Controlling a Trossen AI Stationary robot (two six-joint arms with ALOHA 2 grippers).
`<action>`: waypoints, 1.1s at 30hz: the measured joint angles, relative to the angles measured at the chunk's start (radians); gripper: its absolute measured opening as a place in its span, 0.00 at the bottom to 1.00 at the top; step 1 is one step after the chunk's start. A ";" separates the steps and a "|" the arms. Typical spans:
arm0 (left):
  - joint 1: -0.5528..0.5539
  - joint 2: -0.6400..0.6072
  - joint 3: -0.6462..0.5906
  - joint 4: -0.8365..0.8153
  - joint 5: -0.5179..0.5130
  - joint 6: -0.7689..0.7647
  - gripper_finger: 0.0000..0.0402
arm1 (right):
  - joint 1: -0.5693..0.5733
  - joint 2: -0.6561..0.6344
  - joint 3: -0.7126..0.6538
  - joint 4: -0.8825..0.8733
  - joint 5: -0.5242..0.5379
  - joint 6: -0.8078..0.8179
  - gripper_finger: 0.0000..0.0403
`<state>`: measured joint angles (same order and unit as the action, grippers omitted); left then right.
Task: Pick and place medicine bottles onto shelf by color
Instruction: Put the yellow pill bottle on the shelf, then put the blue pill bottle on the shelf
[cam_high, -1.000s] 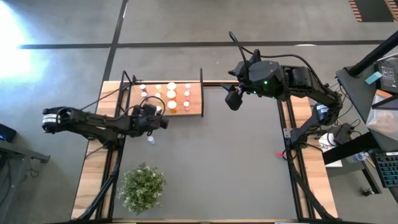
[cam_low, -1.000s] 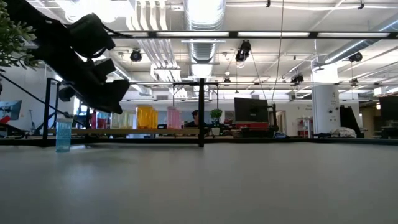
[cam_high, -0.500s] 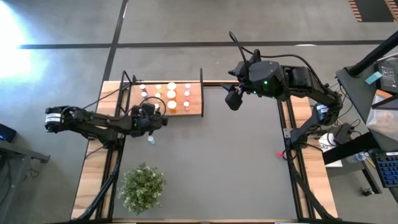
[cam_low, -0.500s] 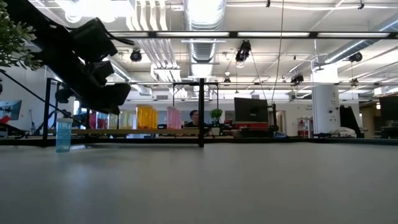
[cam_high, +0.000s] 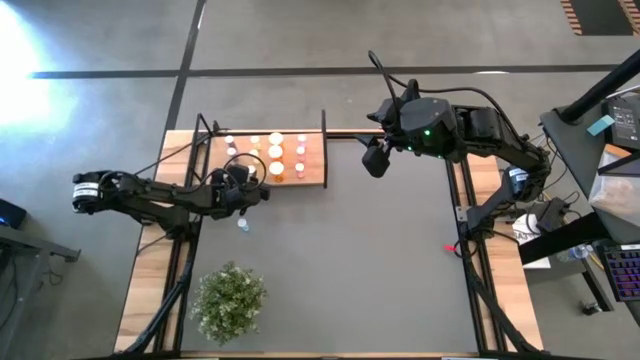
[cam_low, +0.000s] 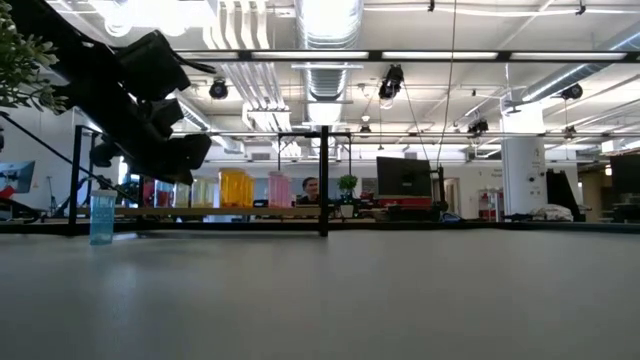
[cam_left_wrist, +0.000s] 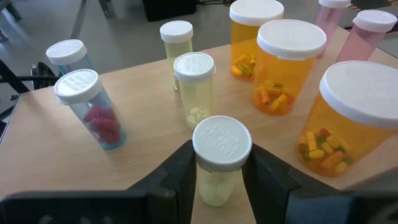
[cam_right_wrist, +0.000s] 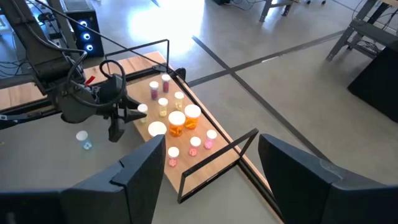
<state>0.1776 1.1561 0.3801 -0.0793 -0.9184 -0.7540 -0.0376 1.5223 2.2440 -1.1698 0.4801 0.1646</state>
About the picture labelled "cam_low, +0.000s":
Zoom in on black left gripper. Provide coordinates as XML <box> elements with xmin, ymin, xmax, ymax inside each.
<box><xmin>74</xmin><ymin>84</ymin><xmax>213</xmax><ymax>186</ymax></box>

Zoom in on red bottle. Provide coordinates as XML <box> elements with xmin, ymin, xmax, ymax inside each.
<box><xmin>154</xmin><ymin>179</ymin><xmax>175</xmax><ymax>208</ymax></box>

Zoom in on pale green bottle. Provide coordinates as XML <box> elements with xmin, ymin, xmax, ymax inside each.
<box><xmin>190</xmin><ymin>176</ymin><xmax>210</xmax><ymax>208</ymax></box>

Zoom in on blue medicine bottle white cap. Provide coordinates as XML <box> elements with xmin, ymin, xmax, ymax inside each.
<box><xmin>89</xmin><ymin>189</ymin><xmax>118</xmax><ymax>247</ymax></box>

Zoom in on wooden shelf board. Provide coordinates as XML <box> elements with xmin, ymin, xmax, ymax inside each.
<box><xmin>74</xmin><ymin>205</ymin><xmax>322</xmax><ymax>218</ymax></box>

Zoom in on person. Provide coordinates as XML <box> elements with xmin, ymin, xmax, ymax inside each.
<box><xmin>296</xmin><ymin>176</ymin><xmax>321</xmax><ymax>206</ymax></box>

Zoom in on blue-lit background monitor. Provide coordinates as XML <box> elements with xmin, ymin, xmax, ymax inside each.
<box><xmin>0</xmin><ymin>160</ymin><xmax>37</xmax><ymax>194</ymax></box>

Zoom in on small potted background plant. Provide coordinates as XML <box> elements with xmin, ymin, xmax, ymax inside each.
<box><xmin>337</xmin><ymin>173</ymin><xmax>359</xmax><ymax>219</ymax></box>

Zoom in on red and black device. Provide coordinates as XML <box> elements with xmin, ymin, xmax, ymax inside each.
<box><xmin>0</xmin><ymin>185</ymin><xmax>46</xmax><ymax>224</ymax></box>

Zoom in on green artificial plant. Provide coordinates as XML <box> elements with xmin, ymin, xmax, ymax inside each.
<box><xmin>0</xmin><ymin>2</ymin><xmax>69</xmax><ymax>114</ymax></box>

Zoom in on black desk monitor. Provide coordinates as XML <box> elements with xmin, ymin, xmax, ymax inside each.
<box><xmin>375</xmin><ymin>156</ymin><xmax>434</xmax><ymax>198</ymax></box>

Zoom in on dark background monitor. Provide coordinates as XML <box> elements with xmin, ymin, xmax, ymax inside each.
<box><xmin>610</xmin><ymin>154</ymin><xmax>640</xmax><ymax>196</ymax></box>

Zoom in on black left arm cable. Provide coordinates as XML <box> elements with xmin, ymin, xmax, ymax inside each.
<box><xmin>174</xmin><ymin>53</ymin><xmax>218</xmax><ymax>75</ymax></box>

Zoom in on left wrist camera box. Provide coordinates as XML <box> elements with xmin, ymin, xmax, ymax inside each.
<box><xmin>115</xmin><ymin>29</ymin><xmax>192</xmax><ymax>101</ymax></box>

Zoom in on silver ventilation duct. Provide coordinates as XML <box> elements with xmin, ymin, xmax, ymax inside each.
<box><xmin>294</xmin><ymin>0</ymin><xmax>365</xmax><ymax>126</ymax></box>

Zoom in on black overhead frame beam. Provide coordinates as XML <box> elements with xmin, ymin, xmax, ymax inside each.
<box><xmin>174</xmin><ymin>48</ymin><xmax>640</xmax><ymax>64</ymax></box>

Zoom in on black table frame rails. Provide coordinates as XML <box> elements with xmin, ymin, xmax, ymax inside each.
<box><xmin>0</xmin><ymin>218</ymin><xmax>640</xmax><ymax>236</ymax></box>

